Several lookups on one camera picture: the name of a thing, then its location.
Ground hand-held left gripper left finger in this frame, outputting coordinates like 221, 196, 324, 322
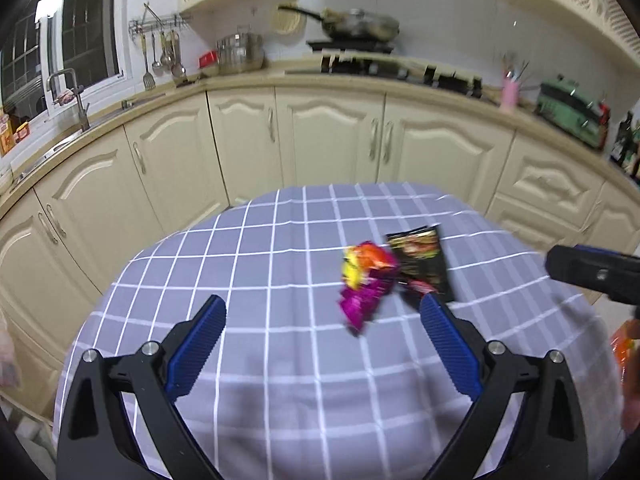
56, 294, 228, 480

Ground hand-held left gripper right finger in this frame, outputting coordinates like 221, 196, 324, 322
419, 291, 590, 480

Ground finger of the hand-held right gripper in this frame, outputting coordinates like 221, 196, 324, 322
545, 243, 640, 307

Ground black snack wrapper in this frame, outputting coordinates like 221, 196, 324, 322
385, 223, 455, 302

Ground purple yellow snack wrapper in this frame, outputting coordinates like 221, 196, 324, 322
340, 240, 401, 339

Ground orange plastic bag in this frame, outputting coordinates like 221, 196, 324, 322
609, 324, 640, 367

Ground grey checked tablecloth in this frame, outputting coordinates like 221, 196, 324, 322
52, 182, 627, 480

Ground red label sauce bottle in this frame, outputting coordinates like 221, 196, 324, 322
599, 102, 613, 149

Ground green electric cooker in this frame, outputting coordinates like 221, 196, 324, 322
536, 75, 603, 149

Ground pink utensil cup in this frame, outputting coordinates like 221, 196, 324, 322
500, 52, 532, 114

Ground cream base cabinets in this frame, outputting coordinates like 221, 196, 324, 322
0, 85, 640, 413

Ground steel sink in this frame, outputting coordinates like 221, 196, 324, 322
0, 94, 167, 188

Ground metal slotted spatula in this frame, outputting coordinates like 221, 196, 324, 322
142, 35, 157, 91

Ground chrome faucet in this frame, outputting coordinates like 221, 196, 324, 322
46, 68, 91, 132

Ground black gas stove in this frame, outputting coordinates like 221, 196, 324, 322
306, 40, 484, 99

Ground orange food box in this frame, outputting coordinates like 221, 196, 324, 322
0, 112, 32, 157

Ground steel pot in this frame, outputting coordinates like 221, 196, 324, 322
215, 32, 265, 75

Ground frying pan with lid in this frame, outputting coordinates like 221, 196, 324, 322
277, 4, 401, 44

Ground round woven trivet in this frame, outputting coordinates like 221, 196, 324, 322
272, 7, 301, 35

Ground window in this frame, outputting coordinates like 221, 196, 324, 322
0, 0, 123, 128

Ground wall utensil rack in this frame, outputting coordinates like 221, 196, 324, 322
128, 2, 194, 92

